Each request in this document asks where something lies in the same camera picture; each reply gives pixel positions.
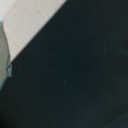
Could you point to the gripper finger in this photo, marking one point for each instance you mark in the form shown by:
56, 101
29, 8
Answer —
5, 65

